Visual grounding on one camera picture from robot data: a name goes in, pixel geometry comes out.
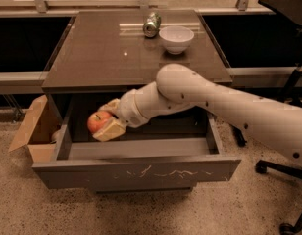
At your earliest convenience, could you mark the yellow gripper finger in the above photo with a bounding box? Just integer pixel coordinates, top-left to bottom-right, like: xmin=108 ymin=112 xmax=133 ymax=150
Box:
xmin=99 ymin=99 xmax=120 ymax=116
xmin=92 ymin=118 xmax=126 ymax=142

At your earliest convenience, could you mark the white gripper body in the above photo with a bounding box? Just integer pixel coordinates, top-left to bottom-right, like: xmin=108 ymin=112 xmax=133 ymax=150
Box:
xmin=117 ymin=90 xmax=148 ymax=128

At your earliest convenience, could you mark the red apple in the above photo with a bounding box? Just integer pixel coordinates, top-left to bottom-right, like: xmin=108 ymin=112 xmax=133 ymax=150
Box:
xmin=87 ymin=111 xmax=112 ymax=134

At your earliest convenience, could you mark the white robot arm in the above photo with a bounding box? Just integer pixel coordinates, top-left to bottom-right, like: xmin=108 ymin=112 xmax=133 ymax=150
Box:
xmin=92 ymin=64 xmax=302 ymax=165

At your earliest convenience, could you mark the open grey top drawer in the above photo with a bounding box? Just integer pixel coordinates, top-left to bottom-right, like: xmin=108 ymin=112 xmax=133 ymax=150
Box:
xmin=33 ymin=93 xmax=240 ymax=192

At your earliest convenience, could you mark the brown cardboard box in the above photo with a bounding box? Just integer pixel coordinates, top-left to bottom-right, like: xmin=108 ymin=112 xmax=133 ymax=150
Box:
xmin=9 ymin=95 xmax=60 ymax=163

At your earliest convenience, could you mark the white ceramic bowl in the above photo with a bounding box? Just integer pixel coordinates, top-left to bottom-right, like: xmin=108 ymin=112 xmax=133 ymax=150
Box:
xmin=159 ymin=26 xmax=194 ymax=55

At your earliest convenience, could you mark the green soda can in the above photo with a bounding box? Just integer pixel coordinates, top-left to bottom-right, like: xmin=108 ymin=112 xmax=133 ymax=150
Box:
xmin=143 ymin=12 xmax=161 ymax=38

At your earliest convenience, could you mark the black table leg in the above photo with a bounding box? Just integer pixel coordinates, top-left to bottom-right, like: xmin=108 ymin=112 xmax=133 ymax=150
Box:
xmin=232 ymin=127 xmax=247 ymax=147

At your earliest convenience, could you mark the black office chair base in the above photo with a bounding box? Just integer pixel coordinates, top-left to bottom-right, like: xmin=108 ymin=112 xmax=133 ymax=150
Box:
xmin=254 ymin=159 xmax=302 ymax=235

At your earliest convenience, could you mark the black side table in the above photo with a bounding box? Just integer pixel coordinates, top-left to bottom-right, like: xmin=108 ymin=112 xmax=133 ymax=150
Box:
xmin=258 ymin=0 xmax=302 ymax=28

